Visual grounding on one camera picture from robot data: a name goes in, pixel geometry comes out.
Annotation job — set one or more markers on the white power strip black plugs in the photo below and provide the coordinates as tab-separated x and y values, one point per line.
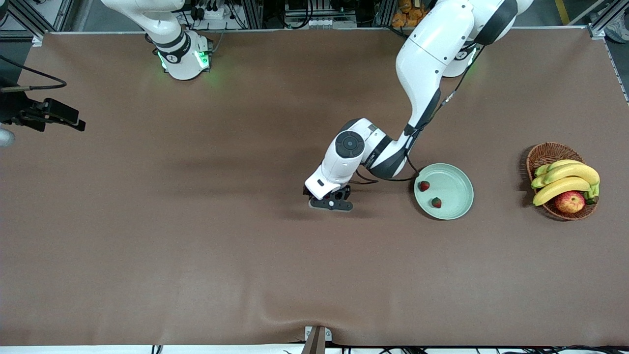
211	14

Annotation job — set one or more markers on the silver aluminium frame post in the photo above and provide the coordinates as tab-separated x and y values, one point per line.
253	14
385	14

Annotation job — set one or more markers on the yellow banana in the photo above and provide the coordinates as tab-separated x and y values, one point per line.
560	189
565	162
575	173

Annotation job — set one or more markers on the red yellow apple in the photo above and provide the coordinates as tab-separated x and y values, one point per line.
570	202

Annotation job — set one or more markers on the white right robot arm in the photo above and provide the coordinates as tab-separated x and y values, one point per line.
184	64

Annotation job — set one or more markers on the brown wicker basket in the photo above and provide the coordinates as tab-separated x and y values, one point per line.
540	155

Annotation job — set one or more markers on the pale green round plate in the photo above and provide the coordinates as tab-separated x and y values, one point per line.
452	184

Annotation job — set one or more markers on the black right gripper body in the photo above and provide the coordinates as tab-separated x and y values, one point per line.
12	105

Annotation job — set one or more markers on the orange packaged snacks pile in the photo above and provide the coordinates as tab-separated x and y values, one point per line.
405	14

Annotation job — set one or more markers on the silver aluminium frame corner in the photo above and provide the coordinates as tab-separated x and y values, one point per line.
602	27
37	39

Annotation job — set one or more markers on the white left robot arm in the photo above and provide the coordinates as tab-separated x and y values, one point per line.
432	54

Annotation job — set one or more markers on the metal table edge bracket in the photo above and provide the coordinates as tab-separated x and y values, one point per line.
317	339

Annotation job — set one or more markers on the red strawberry green calyx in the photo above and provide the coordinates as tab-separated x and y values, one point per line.
423	186
436	202

